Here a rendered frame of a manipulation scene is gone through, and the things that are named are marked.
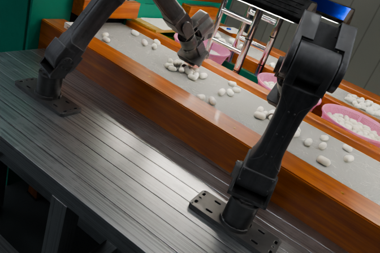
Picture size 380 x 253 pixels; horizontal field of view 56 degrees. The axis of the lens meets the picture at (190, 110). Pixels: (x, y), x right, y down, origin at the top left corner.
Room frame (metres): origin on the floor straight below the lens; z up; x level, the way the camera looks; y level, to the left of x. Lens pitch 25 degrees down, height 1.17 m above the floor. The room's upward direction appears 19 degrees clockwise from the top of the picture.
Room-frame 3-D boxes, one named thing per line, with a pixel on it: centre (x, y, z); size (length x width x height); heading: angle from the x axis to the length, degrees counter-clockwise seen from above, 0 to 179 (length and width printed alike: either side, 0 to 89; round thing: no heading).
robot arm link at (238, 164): (0.62, -0.17, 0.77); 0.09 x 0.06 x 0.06; 81
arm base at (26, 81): (0.86, 0.38, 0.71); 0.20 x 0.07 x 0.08; 66
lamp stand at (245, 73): (1.69, -0.20, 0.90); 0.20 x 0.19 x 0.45; 62
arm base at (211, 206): (0.61, -0.17, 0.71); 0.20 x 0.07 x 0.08; 66
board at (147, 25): (1.70, 0.24, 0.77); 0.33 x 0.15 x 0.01; 152
